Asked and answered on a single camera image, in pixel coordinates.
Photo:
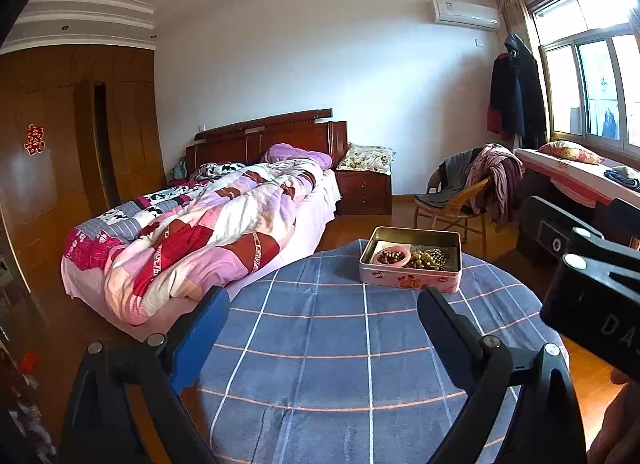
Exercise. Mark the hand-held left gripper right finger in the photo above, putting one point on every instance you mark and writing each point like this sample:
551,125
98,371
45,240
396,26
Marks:
450,324

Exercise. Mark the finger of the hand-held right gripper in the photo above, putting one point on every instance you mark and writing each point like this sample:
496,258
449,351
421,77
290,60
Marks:
575,224

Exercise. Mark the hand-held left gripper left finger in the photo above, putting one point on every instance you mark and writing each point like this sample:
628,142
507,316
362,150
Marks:
200,339

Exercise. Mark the pink metal tin box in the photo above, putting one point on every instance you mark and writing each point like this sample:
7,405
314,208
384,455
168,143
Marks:
410,281

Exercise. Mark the person's right hand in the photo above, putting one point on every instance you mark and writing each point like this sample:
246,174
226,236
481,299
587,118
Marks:
622,424

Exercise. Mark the dark desk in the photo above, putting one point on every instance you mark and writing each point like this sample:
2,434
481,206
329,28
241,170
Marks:
575,204

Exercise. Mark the folded dark clothes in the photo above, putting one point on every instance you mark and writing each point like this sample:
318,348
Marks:
622,176

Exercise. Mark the yellow floral pillow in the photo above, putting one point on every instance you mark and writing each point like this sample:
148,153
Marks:
570,151

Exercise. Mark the purple garment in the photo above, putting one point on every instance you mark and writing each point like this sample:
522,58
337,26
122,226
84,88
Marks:
500,169

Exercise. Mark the pink bangle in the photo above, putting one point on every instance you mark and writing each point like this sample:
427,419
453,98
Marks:
393,248

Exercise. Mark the pink patchwork quilt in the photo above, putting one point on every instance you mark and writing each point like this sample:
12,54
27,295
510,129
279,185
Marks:
200,224

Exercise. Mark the wicker chair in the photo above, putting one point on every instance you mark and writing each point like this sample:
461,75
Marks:
450,204

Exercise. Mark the blue checked tablecloth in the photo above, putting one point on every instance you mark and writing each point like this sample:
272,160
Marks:
325,344

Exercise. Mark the grey garment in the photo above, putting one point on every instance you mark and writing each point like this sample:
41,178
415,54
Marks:
450,169

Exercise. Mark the hanging dark coats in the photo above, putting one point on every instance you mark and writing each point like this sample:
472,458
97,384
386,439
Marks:
520,94

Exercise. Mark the window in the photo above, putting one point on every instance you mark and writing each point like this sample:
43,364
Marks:
595,84

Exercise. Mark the dark wooden nightstand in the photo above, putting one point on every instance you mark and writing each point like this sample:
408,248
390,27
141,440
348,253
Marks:
362,191

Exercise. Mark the teal bag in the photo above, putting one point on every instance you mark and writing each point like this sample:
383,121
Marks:
178,170

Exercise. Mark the white floral pillow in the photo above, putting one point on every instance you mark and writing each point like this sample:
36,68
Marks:
365,158

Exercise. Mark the purple pillow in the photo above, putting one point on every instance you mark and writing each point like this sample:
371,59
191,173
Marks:
295,154

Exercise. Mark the wooden wardrobe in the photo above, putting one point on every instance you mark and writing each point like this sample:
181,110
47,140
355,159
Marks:
50,194

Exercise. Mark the dark wooden bed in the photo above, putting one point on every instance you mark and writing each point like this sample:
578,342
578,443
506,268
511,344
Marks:
280,131

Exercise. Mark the white air conditioner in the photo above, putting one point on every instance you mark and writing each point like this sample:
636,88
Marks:
465,14

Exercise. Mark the red paper wardrobe decoration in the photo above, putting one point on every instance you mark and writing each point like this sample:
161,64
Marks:
36,140

